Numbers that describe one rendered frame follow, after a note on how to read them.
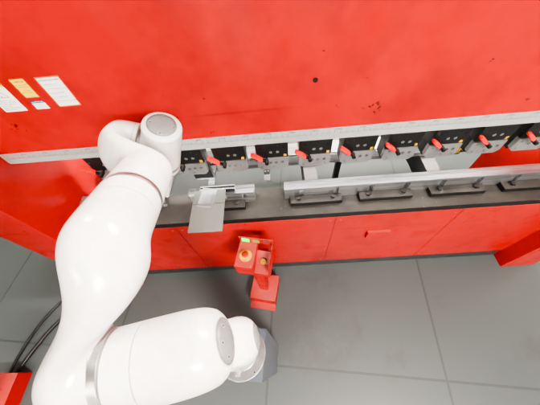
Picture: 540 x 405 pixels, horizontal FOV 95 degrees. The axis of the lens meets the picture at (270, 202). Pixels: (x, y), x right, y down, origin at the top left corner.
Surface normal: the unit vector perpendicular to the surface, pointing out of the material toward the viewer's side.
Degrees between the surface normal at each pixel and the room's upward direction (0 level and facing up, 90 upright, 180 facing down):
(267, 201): 0
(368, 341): 0
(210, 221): 0
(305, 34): 90
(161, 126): 25
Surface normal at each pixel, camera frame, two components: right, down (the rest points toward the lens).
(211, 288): -0.07, -0.54
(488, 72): 0.04, 0.83
